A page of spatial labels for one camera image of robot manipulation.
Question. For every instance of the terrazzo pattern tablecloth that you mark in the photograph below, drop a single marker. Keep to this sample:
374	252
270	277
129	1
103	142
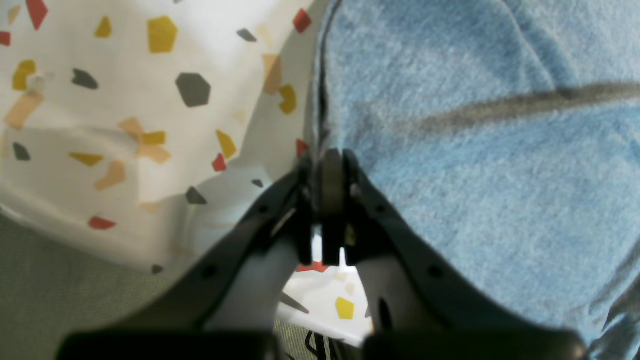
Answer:
141	131

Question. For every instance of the grey t-shirt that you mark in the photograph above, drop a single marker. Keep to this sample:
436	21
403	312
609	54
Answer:
506	133

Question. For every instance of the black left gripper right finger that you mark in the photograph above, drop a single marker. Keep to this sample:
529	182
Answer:
421	307

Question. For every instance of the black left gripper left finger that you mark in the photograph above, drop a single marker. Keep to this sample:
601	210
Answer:
224	307

